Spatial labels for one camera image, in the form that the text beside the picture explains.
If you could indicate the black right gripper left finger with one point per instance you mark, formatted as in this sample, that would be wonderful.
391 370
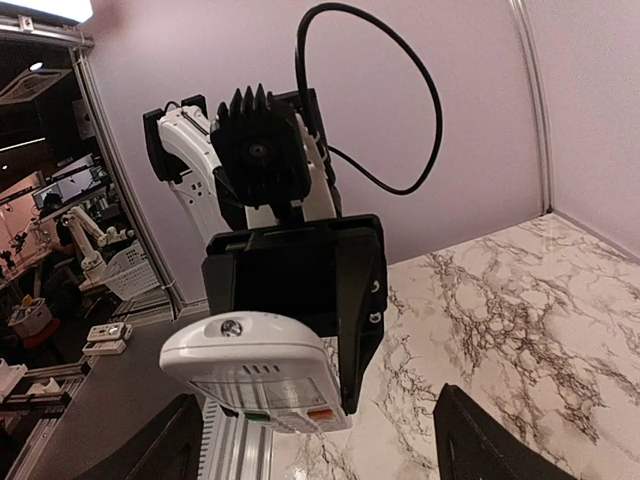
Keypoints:
167 447

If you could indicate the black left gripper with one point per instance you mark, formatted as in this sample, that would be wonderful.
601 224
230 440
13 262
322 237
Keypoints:
331 275

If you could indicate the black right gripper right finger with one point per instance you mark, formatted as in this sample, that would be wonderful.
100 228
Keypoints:
471 444

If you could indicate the white remote control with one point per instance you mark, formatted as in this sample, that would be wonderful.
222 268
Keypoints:
270 368

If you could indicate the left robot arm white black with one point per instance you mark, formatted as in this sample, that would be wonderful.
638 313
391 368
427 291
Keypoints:
180 151

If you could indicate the spare remote on bench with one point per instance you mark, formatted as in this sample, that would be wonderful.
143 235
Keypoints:
109 332
104 348

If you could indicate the white plastic basket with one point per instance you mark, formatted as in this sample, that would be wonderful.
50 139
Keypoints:
129 273

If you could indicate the person seated at desk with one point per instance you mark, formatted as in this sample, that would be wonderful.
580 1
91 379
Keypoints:
61 294

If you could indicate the white storage bin with items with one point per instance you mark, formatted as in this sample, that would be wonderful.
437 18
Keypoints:
28 321

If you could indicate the computer monitor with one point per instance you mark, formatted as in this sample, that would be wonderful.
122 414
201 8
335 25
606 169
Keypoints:
77 178

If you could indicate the front aluminium rail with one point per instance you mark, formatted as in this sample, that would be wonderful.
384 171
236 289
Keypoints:
233 447

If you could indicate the left aluminium frame post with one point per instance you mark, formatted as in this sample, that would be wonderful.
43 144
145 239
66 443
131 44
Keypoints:
582 64

